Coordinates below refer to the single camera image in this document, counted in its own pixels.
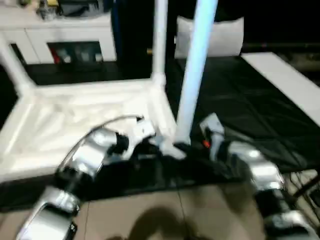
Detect white plastic table top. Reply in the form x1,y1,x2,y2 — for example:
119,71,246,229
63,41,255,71
0,72,187,182

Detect white plastic table leg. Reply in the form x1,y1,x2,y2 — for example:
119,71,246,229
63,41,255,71
0,32,37,97
174,0,218,146
152,0,168,87

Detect black mat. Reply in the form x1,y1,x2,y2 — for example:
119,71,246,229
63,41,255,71
0,56,320,211

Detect white flat panel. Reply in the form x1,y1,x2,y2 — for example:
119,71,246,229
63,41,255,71
241,51,320,90

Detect grey cushion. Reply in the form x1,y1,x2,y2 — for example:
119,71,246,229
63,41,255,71
174,16,245,59

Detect dark blue vertical panel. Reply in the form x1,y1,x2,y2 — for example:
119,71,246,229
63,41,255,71
111,0,125,62

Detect black bar with red light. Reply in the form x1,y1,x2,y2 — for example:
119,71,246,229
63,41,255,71
242,42,320,50

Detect white cabinet with glass doors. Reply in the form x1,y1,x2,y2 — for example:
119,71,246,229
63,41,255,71
0,12,118,65

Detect grey bag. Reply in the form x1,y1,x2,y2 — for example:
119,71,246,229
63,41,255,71
57,0,111,17

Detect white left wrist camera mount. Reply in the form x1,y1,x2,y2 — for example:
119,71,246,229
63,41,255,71
126,118,158,161

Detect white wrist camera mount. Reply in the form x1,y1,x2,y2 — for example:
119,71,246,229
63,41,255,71
199,112,226,161
126,118,158,161

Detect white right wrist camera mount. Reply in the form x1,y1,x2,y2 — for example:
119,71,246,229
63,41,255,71
199,112,226,161

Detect black metal frame bar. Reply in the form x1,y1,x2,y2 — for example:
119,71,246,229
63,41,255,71
292,172,320,198

